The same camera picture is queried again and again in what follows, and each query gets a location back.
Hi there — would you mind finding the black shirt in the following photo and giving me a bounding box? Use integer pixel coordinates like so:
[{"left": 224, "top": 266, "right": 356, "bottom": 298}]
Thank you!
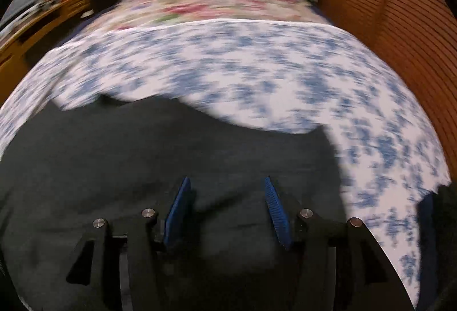
[{"left": 0, "top": 95, "right": 348, "bottom": 311}]

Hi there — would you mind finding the pink floral blanket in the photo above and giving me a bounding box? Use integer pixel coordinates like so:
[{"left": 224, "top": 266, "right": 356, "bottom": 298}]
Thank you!
[{"left": 82, "top": 0, "right": 334, "bottom": 37}]

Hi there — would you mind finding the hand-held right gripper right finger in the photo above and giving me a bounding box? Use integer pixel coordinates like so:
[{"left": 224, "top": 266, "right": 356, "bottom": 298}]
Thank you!
[{"left": 263, "top": 175, "right": 416, "bottom": 311}]

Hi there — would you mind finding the wooden desk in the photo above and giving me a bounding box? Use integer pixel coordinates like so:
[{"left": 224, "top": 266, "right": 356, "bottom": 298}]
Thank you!
[{"left": 0, "top": 0, "right": 91, "bottom": 83}]

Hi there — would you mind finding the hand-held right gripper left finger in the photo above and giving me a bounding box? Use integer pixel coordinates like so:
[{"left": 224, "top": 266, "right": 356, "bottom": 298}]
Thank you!
[{"left": 66, "top": 175, "right": 195, "bottom": 311}]

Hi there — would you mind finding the wooden louvered wardrobe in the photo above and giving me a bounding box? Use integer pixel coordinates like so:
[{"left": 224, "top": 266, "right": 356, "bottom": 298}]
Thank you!
[{"left": 318, "top": 0, "right": 457, "bottom": 190}]

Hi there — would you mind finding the blue floral bed sheet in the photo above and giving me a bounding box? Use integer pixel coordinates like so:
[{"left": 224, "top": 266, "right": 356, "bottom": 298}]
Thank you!
[{"left": 0, "top": 19, "right": 451, "bottom": 310}]

